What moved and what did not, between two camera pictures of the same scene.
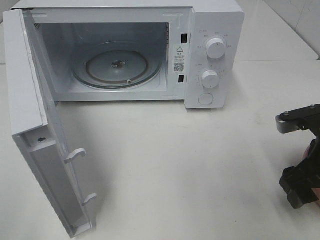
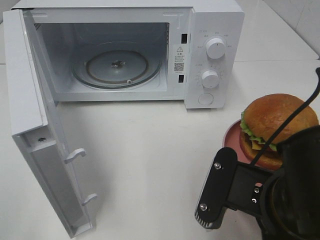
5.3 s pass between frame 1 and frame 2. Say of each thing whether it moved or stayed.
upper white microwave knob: stayed
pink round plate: moved
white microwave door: stayed
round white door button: stayed
